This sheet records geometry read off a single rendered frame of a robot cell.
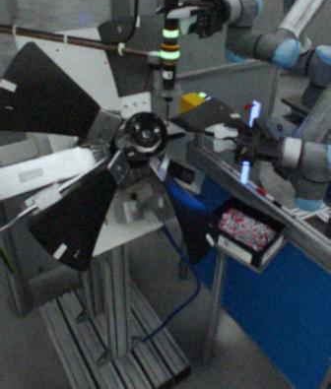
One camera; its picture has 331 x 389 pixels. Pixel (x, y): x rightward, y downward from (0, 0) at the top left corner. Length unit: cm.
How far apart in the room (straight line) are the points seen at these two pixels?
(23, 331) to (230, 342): 97
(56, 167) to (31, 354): 116
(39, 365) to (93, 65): 132
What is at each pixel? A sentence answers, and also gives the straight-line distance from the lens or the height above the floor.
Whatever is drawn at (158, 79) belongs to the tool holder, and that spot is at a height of 133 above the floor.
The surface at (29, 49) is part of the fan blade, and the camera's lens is 96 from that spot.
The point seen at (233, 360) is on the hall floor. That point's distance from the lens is 197.
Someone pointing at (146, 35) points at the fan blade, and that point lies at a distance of 110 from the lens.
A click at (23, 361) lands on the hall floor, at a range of 203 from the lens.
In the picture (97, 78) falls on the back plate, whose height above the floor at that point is 123.
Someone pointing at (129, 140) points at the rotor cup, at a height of 122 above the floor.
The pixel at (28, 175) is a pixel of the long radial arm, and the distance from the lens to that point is 103.
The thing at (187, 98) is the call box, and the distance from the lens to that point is 152.
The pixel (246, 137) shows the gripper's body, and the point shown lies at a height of 120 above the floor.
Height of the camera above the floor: 170
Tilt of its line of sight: 31 degrees down
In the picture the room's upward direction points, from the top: 3 degrees clockwise
